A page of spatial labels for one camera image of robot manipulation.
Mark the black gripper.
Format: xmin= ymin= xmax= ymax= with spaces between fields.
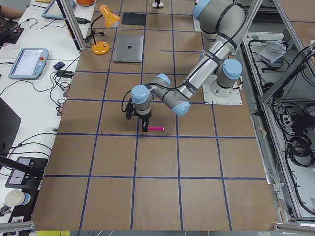
xmin=138 ymin=113 xmax=152 ymax=133

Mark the pink marker pen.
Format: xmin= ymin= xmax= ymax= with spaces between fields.
xmin=148 ymin=126 xmax=165 ymax=131

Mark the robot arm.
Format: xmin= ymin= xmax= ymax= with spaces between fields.
xmin=124 ymin=0 xmax=246 ymax=132

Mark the black mousepad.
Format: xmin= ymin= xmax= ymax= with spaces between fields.
xmin=121 ymin=12 xmax=146 ymax=26

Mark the silver laptop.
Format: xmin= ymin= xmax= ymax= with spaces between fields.
xmin=113 ymin=35 xmax=144 ymax=63

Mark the orange desk lamp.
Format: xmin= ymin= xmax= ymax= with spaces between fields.
xmin=90 ymin=5 xmax=122 ymax=55

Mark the blue teach pendant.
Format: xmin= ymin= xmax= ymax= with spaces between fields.
xmin=8 ymin=48 xmax=49 ymax=80
xmin=41 ymin=0 xmax=64 ymax=20

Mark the white paper cup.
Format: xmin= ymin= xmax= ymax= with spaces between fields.
xmin=4 ymin=189 xmax=31 ymax=207

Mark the person at desk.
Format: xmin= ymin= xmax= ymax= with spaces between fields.
xmin=0 ymin=5 xmax=24 ymax=46

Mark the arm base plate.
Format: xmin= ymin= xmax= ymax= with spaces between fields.
xmin=202 ymin=75 xmax=242 ymax=105

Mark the aluminium frame post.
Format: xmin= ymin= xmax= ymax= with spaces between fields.
xmin=56 ymin=0 xmax=86 ymax=52

